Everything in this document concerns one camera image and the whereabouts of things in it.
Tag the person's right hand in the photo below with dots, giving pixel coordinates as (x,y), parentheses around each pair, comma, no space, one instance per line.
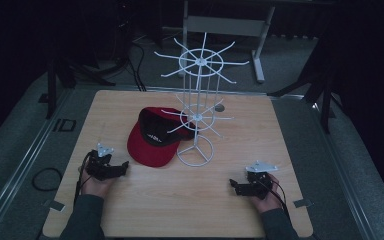
(270,200)

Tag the person's left hand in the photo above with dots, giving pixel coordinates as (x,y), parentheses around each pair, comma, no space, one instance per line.
(95,186)

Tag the black tripod stand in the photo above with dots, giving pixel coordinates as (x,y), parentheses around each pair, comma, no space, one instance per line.
(67,71)
(323,96)

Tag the grey table corner bracket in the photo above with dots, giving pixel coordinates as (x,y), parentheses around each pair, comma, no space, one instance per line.
(303,203)
(56,205)

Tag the grey metal desk frame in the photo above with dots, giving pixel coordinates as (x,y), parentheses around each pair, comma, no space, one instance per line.
(225,26)

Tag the black floor bracket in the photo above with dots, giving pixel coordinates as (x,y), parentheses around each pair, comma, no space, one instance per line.
(69,125)

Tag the red and black cap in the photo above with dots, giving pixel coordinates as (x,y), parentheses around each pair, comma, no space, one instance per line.
(153,143)

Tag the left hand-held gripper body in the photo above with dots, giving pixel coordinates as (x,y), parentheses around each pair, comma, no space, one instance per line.
(100,164)

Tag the metal floor rail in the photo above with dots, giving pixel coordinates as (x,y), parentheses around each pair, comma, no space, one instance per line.
(20,166)
(343,176)

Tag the round table grommet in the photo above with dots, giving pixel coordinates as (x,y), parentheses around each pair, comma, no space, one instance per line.
(219,107)

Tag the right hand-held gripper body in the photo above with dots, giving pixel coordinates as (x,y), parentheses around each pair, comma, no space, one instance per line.
(258,185)

